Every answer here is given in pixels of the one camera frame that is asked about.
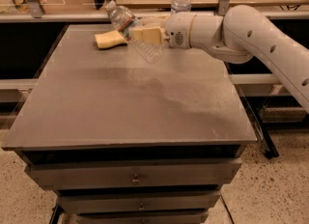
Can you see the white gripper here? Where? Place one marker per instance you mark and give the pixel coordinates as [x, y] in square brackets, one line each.
[178, 30]

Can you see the clear water bottle red label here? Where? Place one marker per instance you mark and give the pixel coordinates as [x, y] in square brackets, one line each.
[124, 21]

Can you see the yellow sponge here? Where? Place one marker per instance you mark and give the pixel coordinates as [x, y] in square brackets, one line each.
[109, 39]

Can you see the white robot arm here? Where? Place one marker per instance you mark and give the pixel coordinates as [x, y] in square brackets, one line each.
[236, 37]

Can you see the blue label plastic bottle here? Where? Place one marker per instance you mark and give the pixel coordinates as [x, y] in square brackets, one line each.
[178, 6]

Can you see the grey drawer cabinet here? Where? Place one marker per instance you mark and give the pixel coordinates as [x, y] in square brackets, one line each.
[92, 105]

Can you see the bottom drawer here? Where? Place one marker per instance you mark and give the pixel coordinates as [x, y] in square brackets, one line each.
[146, 217]

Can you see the top drawer with handle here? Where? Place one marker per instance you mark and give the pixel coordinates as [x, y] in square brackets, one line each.
[140, 173]

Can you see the drawer with handle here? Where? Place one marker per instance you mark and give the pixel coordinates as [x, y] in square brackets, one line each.
[140, 173]
[131, 202]

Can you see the middle drawer with handle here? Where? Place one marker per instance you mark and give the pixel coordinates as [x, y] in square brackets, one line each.
[131, 202]

